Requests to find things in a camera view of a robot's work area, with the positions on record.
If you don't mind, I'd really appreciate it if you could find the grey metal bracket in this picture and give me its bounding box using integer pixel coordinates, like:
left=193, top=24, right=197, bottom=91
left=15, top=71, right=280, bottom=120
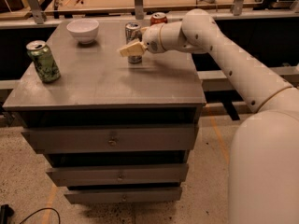
left=27, top=0, right=47, bottom=24
left=231, top=0, right=244, bottom=16
left=134, top=0, right=144, bottom=20

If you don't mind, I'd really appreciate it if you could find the green soda can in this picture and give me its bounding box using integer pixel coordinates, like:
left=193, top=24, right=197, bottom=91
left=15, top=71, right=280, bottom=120
left=26, top=40, right=61, bottom=83

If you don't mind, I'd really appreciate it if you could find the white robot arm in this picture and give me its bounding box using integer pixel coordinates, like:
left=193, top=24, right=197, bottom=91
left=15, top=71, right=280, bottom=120
left=119, top=9, right=299, bottom=224

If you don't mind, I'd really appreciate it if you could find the grey drawer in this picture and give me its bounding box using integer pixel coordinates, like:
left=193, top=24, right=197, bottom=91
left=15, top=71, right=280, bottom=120
left=21, top=124, right=198, bottom=154
left=64, top=187, right=182, bottom=204
left=46, top=163, right=189, bottom=187

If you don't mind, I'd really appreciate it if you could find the top grey drawer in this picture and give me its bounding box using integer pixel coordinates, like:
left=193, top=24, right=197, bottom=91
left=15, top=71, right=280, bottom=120
left=21, top=124, right=198, bottom=154

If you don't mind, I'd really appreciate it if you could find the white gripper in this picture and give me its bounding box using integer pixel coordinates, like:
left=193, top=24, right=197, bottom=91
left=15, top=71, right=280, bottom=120
left=118, top=23, right=163, bottom=57

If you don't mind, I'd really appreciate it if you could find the orange soda can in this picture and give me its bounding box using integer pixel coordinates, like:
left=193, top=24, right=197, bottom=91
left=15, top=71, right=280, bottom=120
left=150, top=12, right=167, bottom=25

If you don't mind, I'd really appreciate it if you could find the grey metal bracket middle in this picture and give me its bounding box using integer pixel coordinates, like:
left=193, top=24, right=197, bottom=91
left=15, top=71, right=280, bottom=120
left=134, top=0, right=144, bottom=20

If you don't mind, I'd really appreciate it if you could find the black plug on floor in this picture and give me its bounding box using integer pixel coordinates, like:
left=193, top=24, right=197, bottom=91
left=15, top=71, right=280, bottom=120
left=0, top=204, right=14, bottom=224

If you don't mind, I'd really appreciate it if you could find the grey drawer cabinet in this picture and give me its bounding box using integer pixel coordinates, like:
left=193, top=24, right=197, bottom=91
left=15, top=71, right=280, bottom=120
left=4, top=21, right=206, bottom=192

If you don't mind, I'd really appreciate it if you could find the white ceramic bowl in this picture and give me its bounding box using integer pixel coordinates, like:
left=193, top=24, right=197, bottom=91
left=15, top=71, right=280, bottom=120
left=66, top=19, right=99, bottom=44

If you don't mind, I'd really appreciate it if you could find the grey metal bracket right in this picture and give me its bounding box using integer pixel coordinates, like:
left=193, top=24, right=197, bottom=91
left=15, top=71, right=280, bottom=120
left=231, top=0, right=244, bottom=16

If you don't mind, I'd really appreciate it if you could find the grey metal bracket left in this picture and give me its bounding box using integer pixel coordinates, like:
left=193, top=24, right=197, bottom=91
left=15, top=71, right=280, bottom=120
left=27, top=0, right=47, bottom=24

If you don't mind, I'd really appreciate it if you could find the middle grey drawer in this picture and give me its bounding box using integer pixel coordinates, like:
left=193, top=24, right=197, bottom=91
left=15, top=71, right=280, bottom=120
left=46, top=163, right=189, bottom=187

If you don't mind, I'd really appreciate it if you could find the silver redbull can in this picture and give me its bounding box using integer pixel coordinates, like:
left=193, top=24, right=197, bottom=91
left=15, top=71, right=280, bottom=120
left=125, top=21, right=142, bottom=63

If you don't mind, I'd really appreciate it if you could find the black cable on floor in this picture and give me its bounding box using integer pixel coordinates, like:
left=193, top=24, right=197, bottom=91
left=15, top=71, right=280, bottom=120
left=18, top=207, right=62, bottom=224

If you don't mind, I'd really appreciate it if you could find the bottom grey drawer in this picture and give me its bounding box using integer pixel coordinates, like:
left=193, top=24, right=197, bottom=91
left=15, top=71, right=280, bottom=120
left=64, top=187, right=182, bottom=204

